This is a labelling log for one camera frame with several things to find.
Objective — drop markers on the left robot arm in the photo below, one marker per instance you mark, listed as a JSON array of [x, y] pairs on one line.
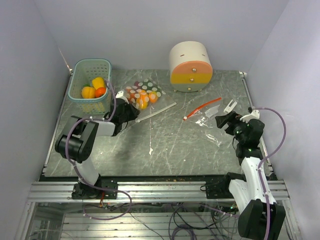
[[76, 140]]

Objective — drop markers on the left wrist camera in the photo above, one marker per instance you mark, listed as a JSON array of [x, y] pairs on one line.
[[121, 95]]

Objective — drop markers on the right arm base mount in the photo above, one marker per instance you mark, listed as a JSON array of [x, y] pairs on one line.
[[218, 187]]

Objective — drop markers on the clear red-zip bag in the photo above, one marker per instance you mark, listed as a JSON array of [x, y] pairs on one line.
[[204, 117]]

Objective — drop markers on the small white plastic clip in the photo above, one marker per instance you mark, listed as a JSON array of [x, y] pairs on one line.
[[230, 107]]

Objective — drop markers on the teal plastic basket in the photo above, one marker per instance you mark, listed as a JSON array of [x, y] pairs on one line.
[[84, 72]]

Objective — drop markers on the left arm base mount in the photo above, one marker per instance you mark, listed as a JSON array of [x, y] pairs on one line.
[[82, 191]]

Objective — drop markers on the peach coloured fake fruit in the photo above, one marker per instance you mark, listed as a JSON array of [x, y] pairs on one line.
[[88, 92]]

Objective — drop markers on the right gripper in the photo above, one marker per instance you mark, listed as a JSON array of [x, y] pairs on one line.
[[233, 117]]

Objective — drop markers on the round mini drawer cabinet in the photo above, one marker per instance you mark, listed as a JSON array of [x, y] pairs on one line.
[[190, 67]]

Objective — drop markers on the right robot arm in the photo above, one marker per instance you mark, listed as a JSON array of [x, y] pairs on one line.
[[260, 216]]

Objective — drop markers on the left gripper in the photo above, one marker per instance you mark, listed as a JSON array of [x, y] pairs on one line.
[[135, 112]]

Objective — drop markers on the yellow fake bell pepper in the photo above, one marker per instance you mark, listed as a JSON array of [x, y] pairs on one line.
[[98, 82]]

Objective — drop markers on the polka dot zip bag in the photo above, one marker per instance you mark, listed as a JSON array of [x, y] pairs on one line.
[[148, 97]]

